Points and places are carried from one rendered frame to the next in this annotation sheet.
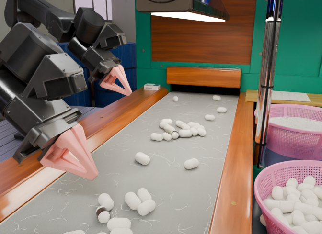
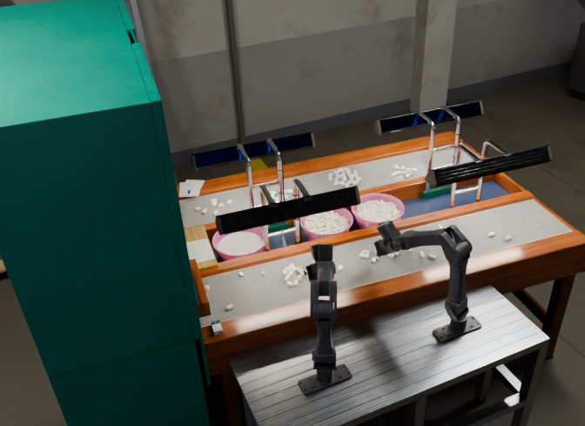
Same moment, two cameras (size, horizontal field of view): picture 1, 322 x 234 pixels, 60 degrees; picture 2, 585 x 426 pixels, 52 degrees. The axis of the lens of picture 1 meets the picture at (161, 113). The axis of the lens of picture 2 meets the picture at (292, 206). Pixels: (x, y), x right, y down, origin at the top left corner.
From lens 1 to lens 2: 2.88 m
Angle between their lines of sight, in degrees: 107
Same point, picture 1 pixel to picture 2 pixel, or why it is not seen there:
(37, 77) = not seen: hidden behind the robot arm
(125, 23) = not seen: outside the picture
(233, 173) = (331, 240)
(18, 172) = (389, 283)
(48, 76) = not seen: hidden behind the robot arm
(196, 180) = (336, 253)
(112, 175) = (357, 271)
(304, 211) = (330, 229)
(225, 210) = (353, 235)
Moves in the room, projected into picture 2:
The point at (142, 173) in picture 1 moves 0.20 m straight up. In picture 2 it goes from (347, 266) to (347, 229)
